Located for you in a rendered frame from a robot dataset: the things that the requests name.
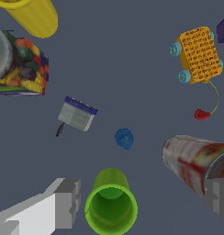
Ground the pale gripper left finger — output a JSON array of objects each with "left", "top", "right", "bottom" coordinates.
[{"left": 0, "top": 177, "right": 82, "bottom": 235}]

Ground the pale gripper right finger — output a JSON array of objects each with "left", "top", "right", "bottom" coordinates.
[{"left": 204, "top": 177, "right": 224, "bottom": 227}]

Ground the small blue round object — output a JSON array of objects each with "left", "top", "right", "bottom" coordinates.
[{"left": 114, "top": 128, "right": 135, "bottom": 151}]

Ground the red and white can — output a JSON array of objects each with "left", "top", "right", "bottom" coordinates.
[{"left": 161, "top": 134, "right": 224, "bottom": 204}]

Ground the green cup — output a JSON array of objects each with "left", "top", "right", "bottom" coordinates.
[{"left": 84, "top": 167, "right": 139, "bottom": 235}]

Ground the small dark grey stick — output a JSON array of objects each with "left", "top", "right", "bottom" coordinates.
[{"left": 55, "top": 122, "right": 66, "bottom": 138}]

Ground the grey box with blue lid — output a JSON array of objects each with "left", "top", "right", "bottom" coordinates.
[{"left": 57, "top": 95, "right": 99, "bottom": 132}]

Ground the colourful fruit-print can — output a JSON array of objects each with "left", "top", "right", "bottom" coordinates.
[{"left": 0, "top": 25, "right": 50, "bottom": 97}]

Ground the orange pull toy with wheels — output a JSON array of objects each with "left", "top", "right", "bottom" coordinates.
[{"left": 169, "top": 26, "right": 224, "bottom": 121}]

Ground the purple block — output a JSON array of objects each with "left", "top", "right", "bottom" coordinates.
[{"left": 216, "top": 14, "right": 224, "bottom": 44}]

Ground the yellow cup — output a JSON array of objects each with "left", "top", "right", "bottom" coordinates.
[{"left": 0, "top": 0, "right": 59, "bottom": 39}]

